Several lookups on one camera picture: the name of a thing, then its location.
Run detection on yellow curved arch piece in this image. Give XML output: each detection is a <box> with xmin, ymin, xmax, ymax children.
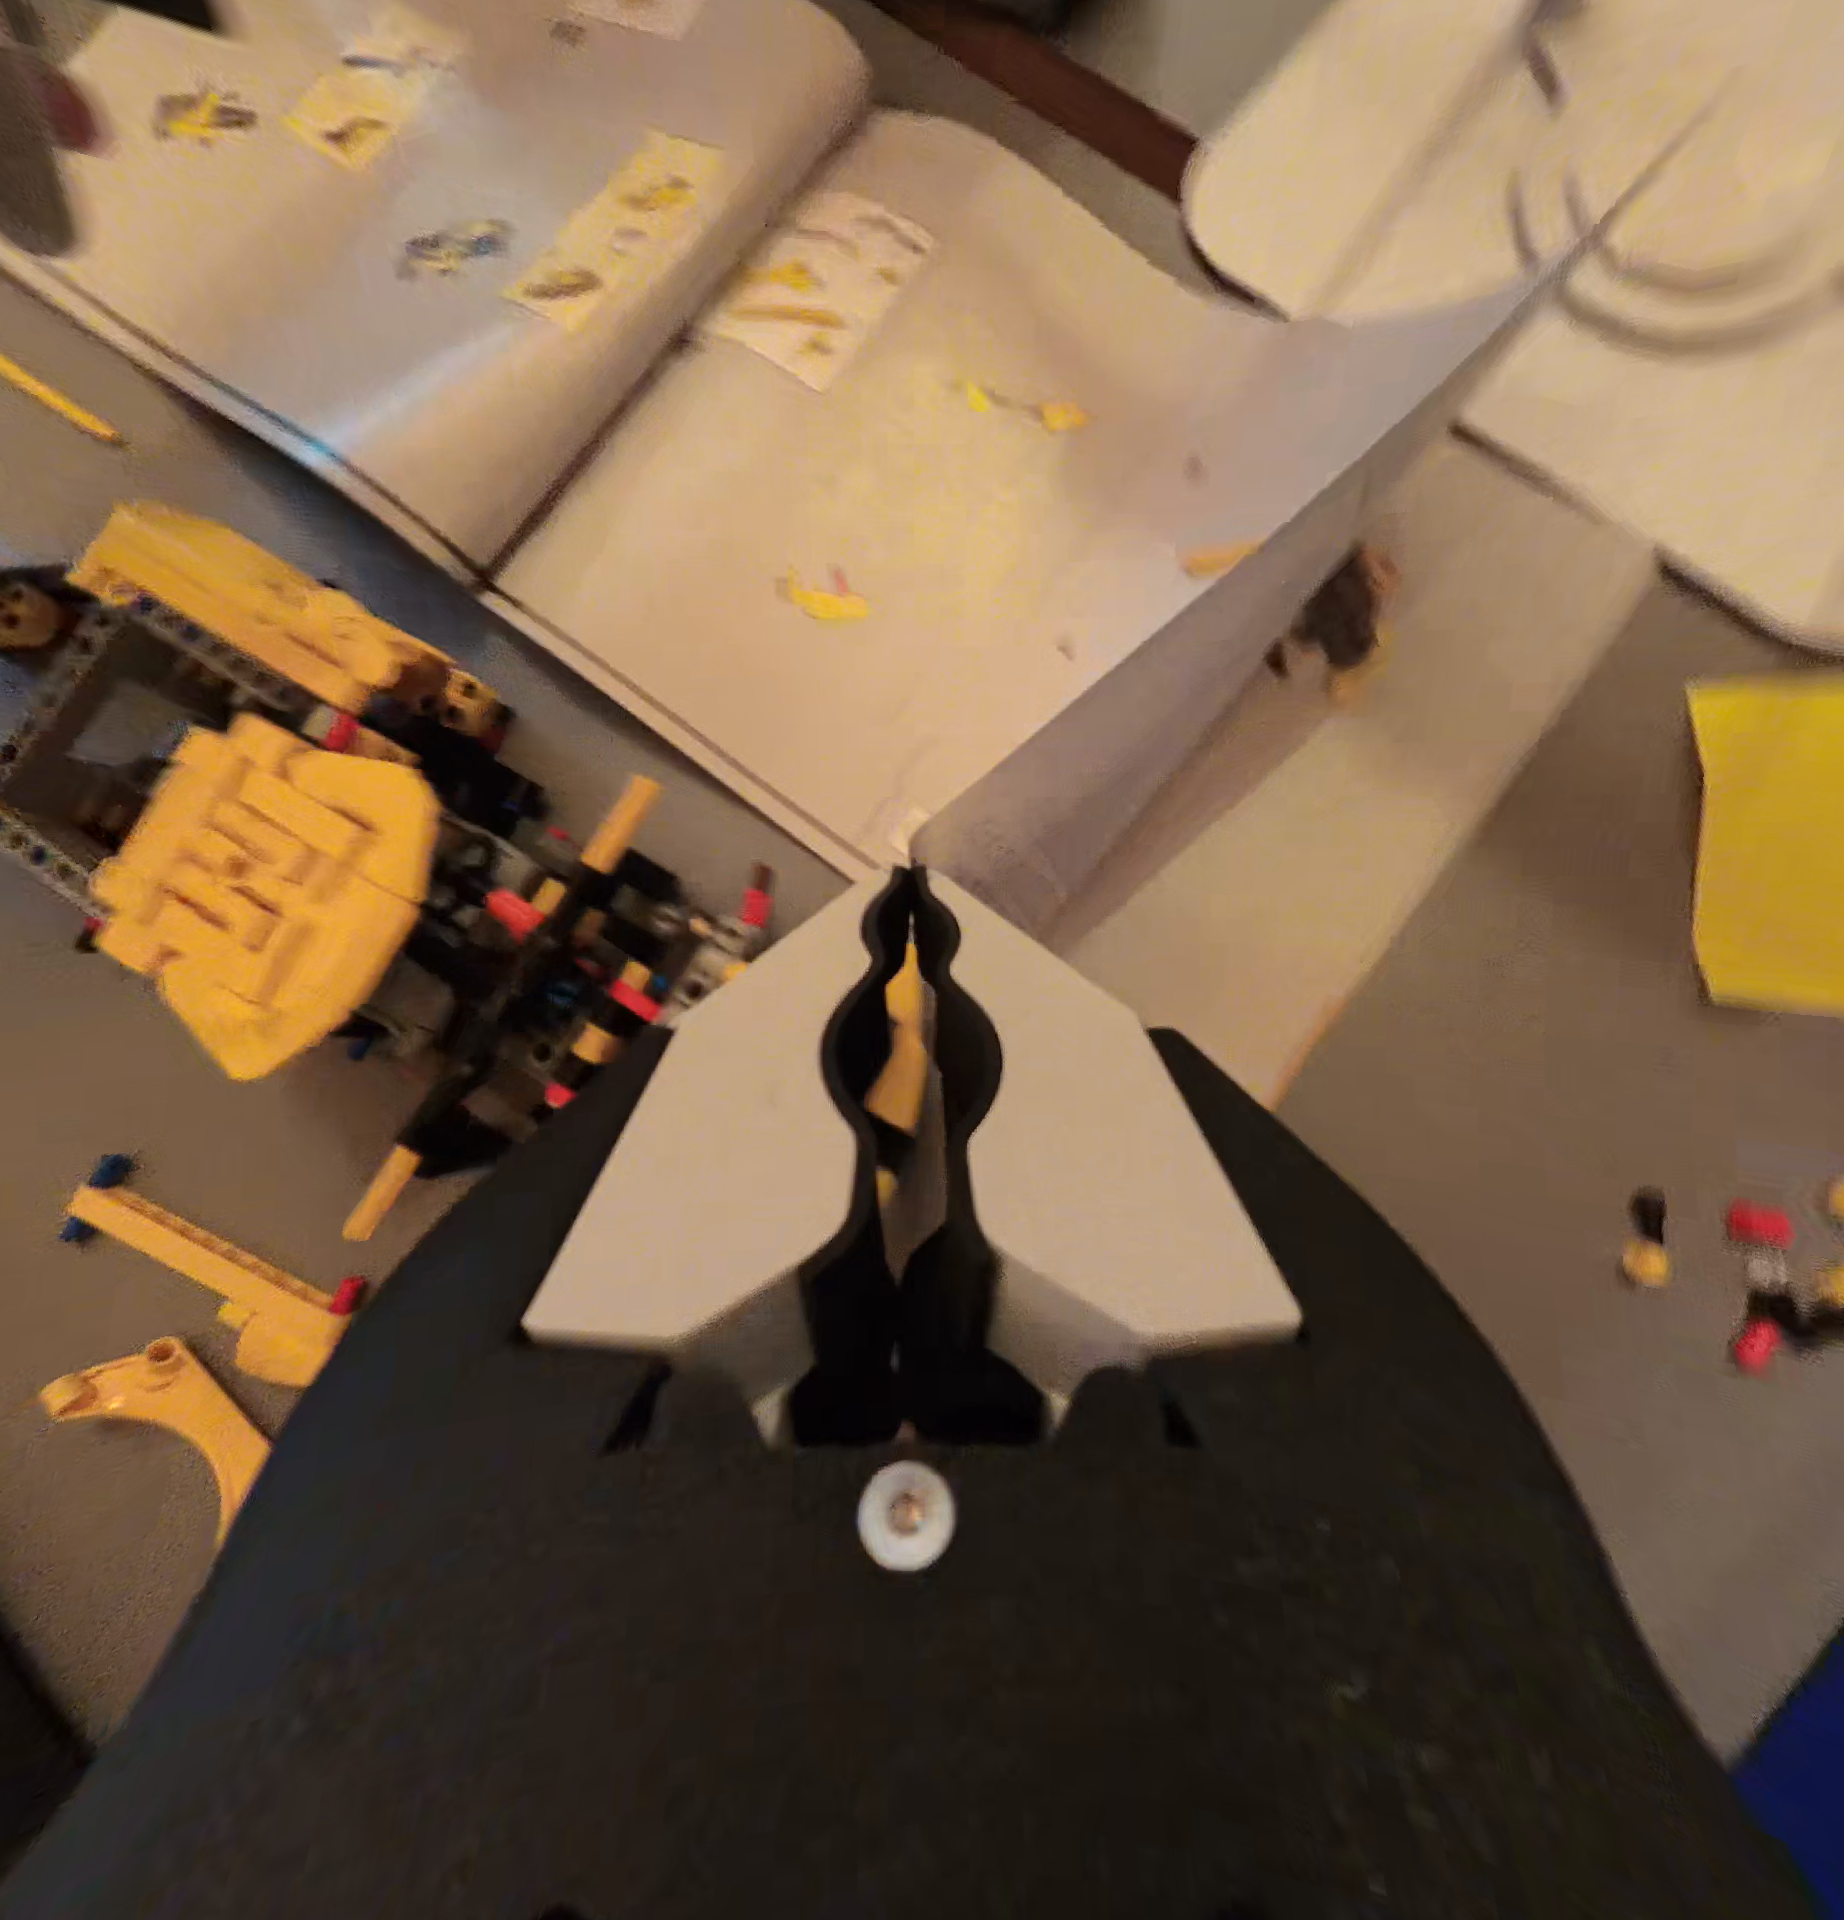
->
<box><xmin>37</xmin><ymin>1334</ymin><xmax>274</xmax><ymax>1546</ymax></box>

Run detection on building instruction booklet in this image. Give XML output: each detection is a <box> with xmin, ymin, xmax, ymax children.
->
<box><xmin>0</xmin><ymin>0</ymin><xmax>1661</xmax><ymax>1112</ymax></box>

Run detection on wooden document stand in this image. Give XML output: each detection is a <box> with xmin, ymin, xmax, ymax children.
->
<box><xmin>1181</xmin><ymin>0</ymin><xmax>1844</xmax><ymax>662</ymax></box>

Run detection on yellow black toy car model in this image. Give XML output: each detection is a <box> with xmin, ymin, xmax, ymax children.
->
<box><xmin>0</xmin><ymin>501</ymin><xmax>782</xmax><ymax>1247</ymax></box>

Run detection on blue storage bin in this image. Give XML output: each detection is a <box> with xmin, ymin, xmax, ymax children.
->
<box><xmin>1734</xmin><ymin>1635</ymin><xmax>1844</xmax><ymax>1920</ymax></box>

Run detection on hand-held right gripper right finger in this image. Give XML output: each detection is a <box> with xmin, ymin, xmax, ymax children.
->
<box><xmin>904</xmin><ymin>868</ymin><xmax>1308</xmax><ymax>1444</ymax></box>

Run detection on yellow paper note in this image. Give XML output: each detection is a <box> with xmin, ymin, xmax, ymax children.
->
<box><xmin>1683</xmin><ymin>675</ymin><xmax>1844</xmax><ymax>1024</ymax></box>

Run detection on yellow axle with black end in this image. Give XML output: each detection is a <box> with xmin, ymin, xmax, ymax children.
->
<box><xmin>0</xmin><ymin>335</ymin><xmax>130</xmax><ymax>450</ymax></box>

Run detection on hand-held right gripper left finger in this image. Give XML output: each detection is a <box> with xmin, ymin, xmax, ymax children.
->
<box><xmin>521</xmin><ymin>868</ymin><xmax>913</xmax><ymax>1444</ymax></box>

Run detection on long yellow holed beam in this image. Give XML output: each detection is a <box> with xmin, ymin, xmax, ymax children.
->
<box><xmin>64</xmin><ymin>1185</ymin><xmax>358</xmax><ymax>1351</ymax></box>

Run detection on scattered small toy pieces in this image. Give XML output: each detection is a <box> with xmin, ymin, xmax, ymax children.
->
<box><xmin>1620</xmin><ymin>1175</ymin><xmax>1844</xmax><ymax>1373</ymax></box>

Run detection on grey desk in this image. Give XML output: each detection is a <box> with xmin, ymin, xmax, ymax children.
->
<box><xmin>0</xmin><ymin>0</ymin><xmax>1844</xmax><ymax>1772</ymax></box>

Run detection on blue pin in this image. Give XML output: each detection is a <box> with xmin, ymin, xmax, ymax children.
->
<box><xmin>60</xmin><ymin>1153</ymin><xmax>138</xmax><ymax>1244</ymax></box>

